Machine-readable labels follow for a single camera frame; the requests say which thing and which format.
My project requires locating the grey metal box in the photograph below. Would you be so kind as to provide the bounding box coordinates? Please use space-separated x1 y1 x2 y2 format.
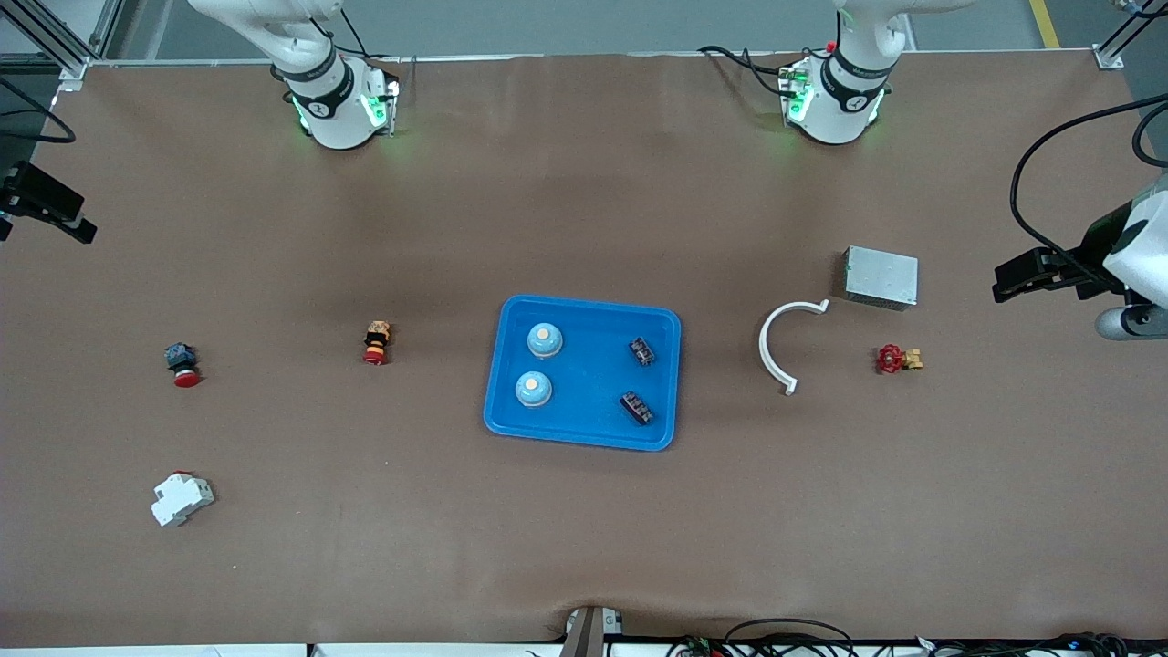
842 245 920 312

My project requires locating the red button dark blue body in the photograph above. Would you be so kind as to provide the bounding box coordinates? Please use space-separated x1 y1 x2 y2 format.
164 342 203 389

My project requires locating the white curved pipe clamp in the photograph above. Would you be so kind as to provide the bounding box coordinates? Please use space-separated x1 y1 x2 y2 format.
758 298 831 396

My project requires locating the white circuit breaker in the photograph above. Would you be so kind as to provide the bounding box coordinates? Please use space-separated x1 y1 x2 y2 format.
151 471 216 528

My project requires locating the blue plastic tray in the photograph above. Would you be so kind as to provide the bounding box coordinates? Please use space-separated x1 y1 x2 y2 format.
483 294 683 453

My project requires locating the brown table mat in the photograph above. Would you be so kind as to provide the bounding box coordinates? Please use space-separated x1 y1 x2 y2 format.
0 50 1168 649

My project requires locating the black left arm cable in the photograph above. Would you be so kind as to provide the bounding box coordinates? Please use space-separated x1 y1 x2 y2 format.
1009 91 1168 275

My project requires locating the aluminium frame post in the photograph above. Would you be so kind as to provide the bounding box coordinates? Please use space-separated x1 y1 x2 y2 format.
1093 0 1168 71
0 0 124 83

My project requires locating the red handle brass valve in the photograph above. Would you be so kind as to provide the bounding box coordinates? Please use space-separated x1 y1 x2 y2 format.
876 343 924 375

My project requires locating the black right base cable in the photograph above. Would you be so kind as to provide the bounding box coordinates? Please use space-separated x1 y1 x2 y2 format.
338 7 402 61

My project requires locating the black base cable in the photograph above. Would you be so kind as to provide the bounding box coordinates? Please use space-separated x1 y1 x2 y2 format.
338 7 402 61
697 44 804 99

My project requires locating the black cable bundle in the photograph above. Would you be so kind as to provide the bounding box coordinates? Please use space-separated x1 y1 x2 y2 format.
858 631 1168 657

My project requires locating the black left base cable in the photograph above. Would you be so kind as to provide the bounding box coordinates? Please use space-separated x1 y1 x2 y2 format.
697 44 804 99

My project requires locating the black looped cable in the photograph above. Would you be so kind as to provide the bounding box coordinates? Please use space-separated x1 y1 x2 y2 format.
724 618 856 657

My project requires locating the brown camera stand post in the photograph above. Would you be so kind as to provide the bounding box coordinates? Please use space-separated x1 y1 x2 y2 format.
559 605 606 657

